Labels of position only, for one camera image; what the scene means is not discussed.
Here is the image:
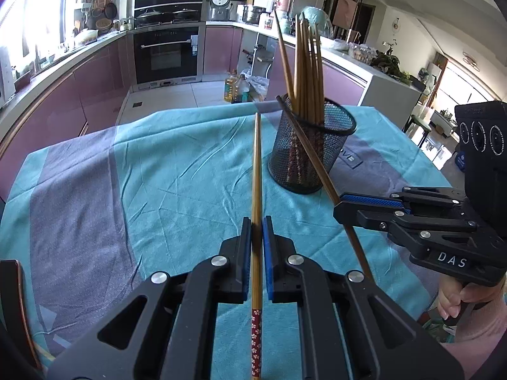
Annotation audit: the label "teal food cover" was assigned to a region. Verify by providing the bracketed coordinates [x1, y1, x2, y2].
[298, 5, 334, 39]

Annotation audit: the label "brown framed canvas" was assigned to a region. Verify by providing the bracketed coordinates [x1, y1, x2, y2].
[331, 0, 359, 29]

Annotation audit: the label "purple base cabinets with sink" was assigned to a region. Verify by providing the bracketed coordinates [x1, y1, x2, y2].
[0, 31, 136, 202]

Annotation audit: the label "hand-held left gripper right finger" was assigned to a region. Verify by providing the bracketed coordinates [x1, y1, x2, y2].
[262, 216, 466, 380]

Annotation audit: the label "clear plastic bag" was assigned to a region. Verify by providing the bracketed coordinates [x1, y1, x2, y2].
[247, 74, 271, 102]

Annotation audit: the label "leafy green vegetables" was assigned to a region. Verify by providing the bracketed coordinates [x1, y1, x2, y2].
[372, 49, 413, 85]

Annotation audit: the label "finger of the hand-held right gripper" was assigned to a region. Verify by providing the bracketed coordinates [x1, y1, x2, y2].
[339, 186, 477, 217]
[333, 205, 507, 286]

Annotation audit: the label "black built-in oven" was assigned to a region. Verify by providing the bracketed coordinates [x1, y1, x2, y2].
[132, 26, 200, 85]

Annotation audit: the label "person's right hand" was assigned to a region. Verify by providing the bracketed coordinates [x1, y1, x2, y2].
[437, 275, 506, 322]

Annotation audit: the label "teal and grey tablecloth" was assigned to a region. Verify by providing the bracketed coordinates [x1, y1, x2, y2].
[0, 103, 454, 380]

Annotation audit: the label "silver rice cooker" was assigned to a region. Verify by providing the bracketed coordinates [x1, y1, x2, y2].
[208, 0, 233, 22]

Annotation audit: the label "purple base cabinets long run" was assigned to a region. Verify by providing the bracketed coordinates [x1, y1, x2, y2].
[203, 23, 366, 108]

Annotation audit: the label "kitchen window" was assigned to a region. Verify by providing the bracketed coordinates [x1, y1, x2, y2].
[0, 0, 69, 61]

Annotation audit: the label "white dish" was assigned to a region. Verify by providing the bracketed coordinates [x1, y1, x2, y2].
[73, 29, 99, 47]

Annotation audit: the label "dark sauce bottle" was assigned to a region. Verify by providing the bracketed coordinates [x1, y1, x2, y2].
[237, 74, 250, 104]

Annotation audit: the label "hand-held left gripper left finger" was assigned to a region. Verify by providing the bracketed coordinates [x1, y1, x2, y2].
[45, 217, 253, 380]

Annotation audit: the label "person's right forearm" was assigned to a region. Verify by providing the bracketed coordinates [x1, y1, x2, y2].
[440, 296, 507, 370]

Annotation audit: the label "green stool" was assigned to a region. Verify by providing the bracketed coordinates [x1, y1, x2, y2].
[403, 114, 433, 148]

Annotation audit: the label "dark wooden chair back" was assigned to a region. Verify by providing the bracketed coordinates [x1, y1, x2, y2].
[0, 259, 42, 370]

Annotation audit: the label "clear snack container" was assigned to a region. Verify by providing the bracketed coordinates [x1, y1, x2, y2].
[348, 43, 377, 64]

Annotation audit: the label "black mesh utensil holder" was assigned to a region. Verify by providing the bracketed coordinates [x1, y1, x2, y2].
[268, 92, 356, 195]

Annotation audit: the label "round ceiling lamp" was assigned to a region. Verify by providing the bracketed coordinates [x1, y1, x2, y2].
[461, 51, 480, 72]

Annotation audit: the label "steel stock pot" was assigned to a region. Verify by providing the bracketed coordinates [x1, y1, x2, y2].
[241, 4, 266, 25]

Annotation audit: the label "bundle of chopsticks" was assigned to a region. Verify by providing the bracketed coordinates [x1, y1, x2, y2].
[273, 9, 330, 187]

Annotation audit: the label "brown wooden chopstick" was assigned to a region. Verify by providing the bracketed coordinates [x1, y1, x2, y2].
[249, 112, 264, 380]
[276, 94, 375, 286]

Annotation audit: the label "black stove with hood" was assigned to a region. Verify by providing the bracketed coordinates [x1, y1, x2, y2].
[133, 0, 205, 29]

